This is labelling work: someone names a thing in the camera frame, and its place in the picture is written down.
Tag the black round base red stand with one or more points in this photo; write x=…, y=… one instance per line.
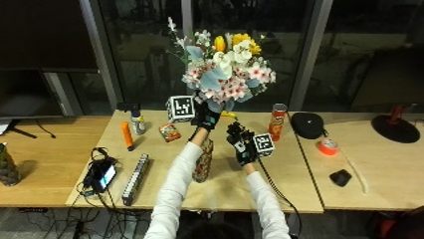
x=394, y=127

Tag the red and black bag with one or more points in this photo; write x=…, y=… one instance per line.
x=397, y=224

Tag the glove marker cube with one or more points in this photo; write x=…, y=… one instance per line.
x=263, y=144
x=180, y=109

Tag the patterned glass vase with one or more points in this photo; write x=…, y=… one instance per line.
x=203, y=164

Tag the left glove marker cube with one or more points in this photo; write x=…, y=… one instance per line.
x=180, y=109

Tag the white thin stick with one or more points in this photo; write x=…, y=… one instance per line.
x=357, y=172

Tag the person's right hand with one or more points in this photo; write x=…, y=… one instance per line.
x=242, y=146

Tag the person's left hand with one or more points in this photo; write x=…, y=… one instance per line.
x=206, y=119

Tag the black device lit screen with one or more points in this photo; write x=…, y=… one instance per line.
x=101, y=175

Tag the orange marker pen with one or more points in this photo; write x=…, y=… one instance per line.
x=126, y=135

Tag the dark glass vase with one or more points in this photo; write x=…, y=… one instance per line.
x=8, y=167

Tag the spray bottle black trigger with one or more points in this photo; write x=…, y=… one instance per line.
x=137, y=122

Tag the right glove marker cube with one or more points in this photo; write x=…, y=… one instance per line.
x=263, y=144

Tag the yellow flower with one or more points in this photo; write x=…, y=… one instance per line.
x=228, y=115

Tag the black monitor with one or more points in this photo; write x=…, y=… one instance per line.
x=26, y=94

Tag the small black box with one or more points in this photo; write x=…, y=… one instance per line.
x=340, y=178

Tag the orange snack packet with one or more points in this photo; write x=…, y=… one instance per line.
x=170, y=132

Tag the orange tape roll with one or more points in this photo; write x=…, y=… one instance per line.
x=327, y=146

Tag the red chips can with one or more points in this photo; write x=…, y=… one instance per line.
x=276, y=122

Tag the black oval zip case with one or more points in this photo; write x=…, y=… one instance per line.
x=307, y=125

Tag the mixed artificial flower bouquet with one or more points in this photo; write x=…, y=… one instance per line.
x=224, y=71

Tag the long grey power strip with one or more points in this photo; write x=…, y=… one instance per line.
x=135, y=179

